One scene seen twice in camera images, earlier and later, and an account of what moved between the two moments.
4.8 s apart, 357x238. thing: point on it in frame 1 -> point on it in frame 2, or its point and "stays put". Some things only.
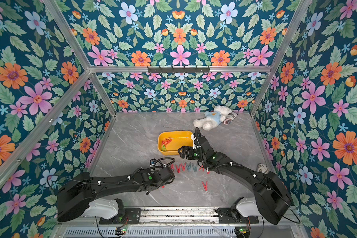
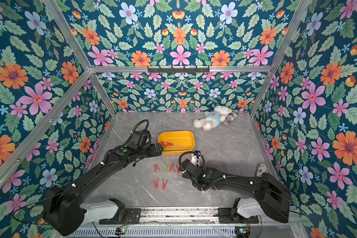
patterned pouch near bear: [231, 115] stays put
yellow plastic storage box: [179, 138] stays put
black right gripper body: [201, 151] -> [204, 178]
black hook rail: [178, 70] stays put
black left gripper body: [157, 186] -> [148, 151]
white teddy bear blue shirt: [212, 118] stays put
